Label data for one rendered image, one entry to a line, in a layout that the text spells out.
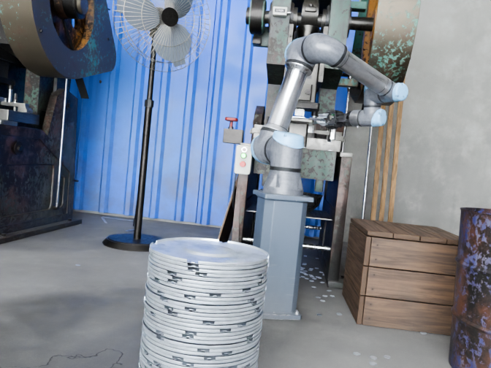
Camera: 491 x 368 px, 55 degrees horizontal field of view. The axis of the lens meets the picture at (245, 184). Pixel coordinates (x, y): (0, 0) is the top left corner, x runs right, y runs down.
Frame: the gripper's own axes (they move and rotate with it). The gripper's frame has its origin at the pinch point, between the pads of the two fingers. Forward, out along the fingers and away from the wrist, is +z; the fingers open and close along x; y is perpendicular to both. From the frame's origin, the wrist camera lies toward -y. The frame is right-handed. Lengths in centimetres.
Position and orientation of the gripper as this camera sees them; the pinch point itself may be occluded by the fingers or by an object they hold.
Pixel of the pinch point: (318, 120)
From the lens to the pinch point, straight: 236.5
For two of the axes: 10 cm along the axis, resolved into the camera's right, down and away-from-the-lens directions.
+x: -0.7, 10.0, 0.3
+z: -7.2, -0.7, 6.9
